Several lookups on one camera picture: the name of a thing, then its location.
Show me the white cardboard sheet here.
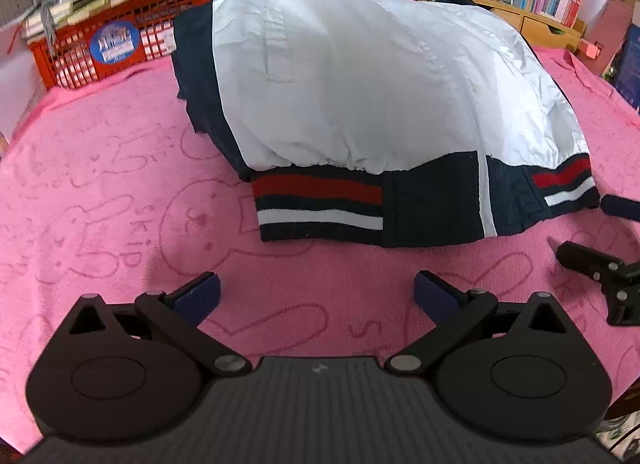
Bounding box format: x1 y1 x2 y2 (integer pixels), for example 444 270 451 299
0 22 49 145

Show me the wooden drawer box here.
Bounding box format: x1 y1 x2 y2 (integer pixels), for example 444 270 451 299
422 0 587 50

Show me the red plastic crate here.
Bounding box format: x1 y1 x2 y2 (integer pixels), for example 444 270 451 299
27 0 214 91

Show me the pink printed blanket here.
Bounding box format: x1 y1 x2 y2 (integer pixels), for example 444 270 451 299
0 46 640 455

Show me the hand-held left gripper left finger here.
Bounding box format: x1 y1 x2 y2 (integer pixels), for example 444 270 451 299
67 271 252 378

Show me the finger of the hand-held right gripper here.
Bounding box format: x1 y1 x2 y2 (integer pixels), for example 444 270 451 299
600 195 640 221
556 241 640 327

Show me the navy and white jacket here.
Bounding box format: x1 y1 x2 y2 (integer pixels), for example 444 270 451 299
171 0 601 248

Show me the blue carton box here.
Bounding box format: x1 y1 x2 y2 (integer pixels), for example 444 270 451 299
611 22 640 110

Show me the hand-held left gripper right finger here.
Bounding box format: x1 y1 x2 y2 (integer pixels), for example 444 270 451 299
386 270 569 378

